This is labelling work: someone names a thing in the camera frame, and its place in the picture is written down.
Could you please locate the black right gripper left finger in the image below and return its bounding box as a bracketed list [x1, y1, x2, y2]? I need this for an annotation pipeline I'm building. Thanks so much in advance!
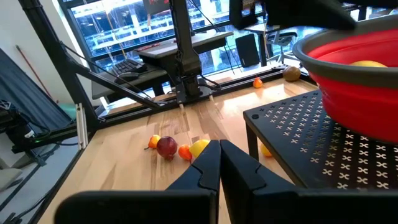
[54, 139, 221, 224]

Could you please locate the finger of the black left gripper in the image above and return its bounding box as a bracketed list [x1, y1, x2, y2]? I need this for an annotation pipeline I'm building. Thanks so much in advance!
[266, 0, 357, 31]

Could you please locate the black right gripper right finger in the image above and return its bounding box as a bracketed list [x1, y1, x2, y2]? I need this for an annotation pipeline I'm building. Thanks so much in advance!
[220, 139, 398, 224]

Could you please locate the yellow lemon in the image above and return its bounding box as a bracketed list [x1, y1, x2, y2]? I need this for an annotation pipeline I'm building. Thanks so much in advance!
[349, 60, 389, 68]
[188, 139, 211, 159]

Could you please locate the brown kiwi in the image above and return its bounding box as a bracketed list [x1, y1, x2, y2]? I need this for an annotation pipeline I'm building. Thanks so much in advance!
[282, 65, 302, 83]

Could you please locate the red collapsible colander bowl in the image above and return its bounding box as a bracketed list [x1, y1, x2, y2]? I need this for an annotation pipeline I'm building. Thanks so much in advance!
[292, 14, 398, 144]

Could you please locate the orange pear-shaped fruit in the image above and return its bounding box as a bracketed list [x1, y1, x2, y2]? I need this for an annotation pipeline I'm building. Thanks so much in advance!
[144, 134, 162, 151]

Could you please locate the dark background desk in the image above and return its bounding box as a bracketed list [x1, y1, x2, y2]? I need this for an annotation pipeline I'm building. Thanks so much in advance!
[243, 22, 312, 68]

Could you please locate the grey office chair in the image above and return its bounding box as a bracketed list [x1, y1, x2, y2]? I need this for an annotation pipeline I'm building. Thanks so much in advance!
[266, 30, 300, 65]

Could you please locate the black upright panel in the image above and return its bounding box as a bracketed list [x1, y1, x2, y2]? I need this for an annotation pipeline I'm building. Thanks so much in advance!
[234, 33, 261, 68]

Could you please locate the grey raised desk top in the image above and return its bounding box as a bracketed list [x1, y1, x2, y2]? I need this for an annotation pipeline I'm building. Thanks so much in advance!
[136, 30, 234, 63]

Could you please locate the dark red pomegranate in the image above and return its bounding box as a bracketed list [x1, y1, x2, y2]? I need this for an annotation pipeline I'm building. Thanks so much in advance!
[155, 136, 178, 162]

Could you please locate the black perforated metal shelf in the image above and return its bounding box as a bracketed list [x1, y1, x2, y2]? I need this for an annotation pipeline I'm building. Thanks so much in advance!
[243, 89, 398, 190]

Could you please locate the dark low desk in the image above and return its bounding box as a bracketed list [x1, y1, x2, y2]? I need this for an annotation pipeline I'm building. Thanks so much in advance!
[91, 65, 177, 101]

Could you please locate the black computer keyboard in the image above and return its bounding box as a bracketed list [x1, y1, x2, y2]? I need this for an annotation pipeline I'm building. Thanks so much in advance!
[111, 58, 149, 76]

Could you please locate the black computer mouse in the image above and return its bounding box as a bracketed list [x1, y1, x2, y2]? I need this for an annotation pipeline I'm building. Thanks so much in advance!
[114, 72, 140, 85]

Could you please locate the dark fabric panel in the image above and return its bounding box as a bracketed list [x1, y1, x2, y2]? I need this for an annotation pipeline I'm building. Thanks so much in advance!
[0, 47, 73, 133]

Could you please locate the red-brown stick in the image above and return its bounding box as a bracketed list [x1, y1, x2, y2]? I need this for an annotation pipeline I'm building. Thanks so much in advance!
[14, 44, 54, 101]

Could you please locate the silver aluminium bracket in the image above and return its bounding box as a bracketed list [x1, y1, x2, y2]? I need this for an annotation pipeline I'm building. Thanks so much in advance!
[75, 103, 89, 151]

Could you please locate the black camera rig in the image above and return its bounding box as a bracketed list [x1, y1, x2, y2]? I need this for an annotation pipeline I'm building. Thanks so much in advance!
[0, 99, 52, 166]

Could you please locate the black aluminium table frame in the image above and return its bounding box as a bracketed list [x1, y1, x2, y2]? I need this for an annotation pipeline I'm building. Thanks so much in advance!
[0, 0, 315, 224]

